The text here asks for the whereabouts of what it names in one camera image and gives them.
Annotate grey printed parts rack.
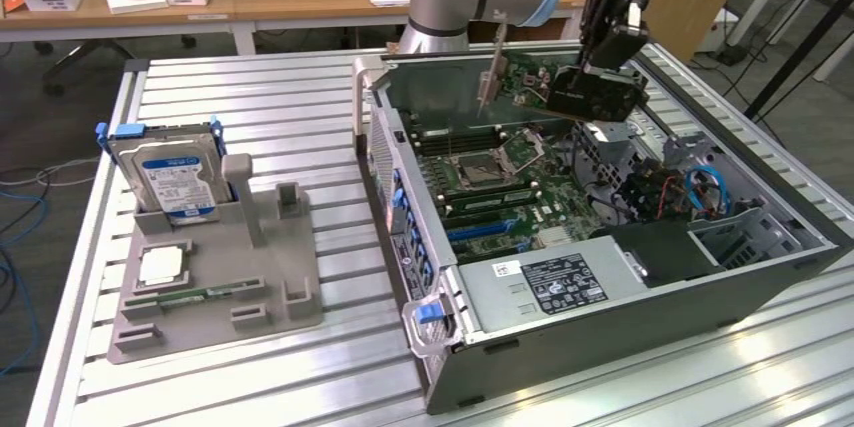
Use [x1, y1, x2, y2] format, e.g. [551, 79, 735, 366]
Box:
[105, 152, 327, 367]

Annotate black tripod pole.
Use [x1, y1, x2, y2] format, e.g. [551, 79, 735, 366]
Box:
[742, 0, 854, 121]

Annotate silver CPU chip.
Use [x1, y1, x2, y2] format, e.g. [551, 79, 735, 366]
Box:
[136, 247, 188, 288]

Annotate metal socket cover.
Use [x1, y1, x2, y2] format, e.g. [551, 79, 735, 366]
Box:
[492, 125, 556, 169]

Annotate hard disk with blue carrier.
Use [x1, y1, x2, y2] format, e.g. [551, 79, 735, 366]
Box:
[94, 116, 232, 227]

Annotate CPU socket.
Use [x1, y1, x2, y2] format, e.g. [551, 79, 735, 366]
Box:
[451, 150, 516, 194]

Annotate blue expansion slot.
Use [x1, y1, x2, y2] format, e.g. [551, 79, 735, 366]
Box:
[444, 219, 527, 244]

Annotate grey metal disk bay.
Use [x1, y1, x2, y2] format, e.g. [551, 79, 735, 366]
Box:
[685, 205, 810, 272]

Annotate wooden cabinet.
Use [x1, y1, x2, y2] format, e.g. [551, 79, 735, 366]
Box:
[585, 0, 762, 63]

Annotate grey power supply unit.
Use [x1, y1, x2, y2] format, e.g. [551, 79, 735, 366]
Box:
[456, 236, 649, 334]

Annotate blue case release latch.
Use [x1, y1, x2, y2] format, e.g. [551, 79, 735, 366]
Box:
[413, 298, 445, 325]

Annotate small silver chipset heatsink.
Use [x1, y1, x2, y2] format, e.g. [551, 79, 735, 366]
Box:
[535, 228, 576, 249]

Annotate bare green RAM stick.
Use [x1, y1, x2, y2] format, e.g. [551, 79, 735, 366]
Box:
[125, 282, 266, 309]

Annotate blue data wire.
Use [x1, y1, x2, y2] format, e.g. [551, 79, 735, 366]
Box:
[685, 163, 735, 222]

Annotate blue network cable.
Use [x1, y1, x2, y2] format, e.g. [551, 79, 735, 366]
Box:
[0, 186, 53, 378]

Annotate black power adapter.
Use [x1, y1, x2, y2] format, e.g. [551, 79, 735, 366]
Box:
[715, 45, 754, 67]

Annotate Nvidia graphics card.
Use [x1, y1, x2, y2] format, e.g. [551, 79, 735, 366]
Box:
[475, 21, 652, 124]

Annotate green motherboard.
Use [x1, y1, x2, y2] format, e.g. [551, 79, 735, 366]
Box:
[399, 114, 616, 268]

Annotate dark grey open PC case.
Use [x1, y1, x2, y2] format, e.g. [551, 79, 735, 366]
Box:
[351, 35, 854, 416]

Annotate perforated metal disk bay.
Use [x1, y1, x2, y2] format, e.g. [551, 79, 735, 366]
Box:
[572, 116, 669, 189]

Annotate RAM stick with white label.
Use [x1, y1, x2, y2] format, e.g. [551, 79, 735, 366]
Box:
[439, 189, 543, 217]

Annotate blue card retention clip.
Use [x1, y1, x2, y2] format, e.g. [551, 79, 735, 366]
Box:
[391, 166, 439, 293]

